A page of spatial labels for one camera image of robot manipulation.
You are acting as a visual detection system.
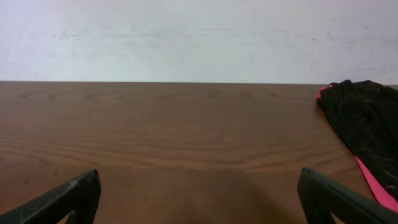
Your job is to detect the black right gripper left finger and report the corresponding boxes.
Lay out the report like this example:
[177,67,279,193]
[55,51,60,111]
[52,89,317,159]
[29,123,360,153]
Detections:
[1,169,101,224]

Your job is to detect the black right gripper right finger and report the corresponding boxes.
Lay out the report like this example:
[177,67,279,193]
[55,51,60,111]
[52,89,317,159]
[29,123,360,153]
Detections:
[297,167,397,224]

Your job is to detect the red garment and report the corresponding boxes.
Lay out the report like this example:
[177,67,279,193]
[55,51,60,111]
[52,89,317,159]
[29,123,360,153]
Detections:
[316,84,398,214]

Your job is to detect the black patterned garment pile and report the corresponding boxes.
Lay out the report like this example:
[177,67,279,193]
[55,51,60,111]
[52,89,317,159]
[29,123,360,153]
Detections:
[316,79,398,200]

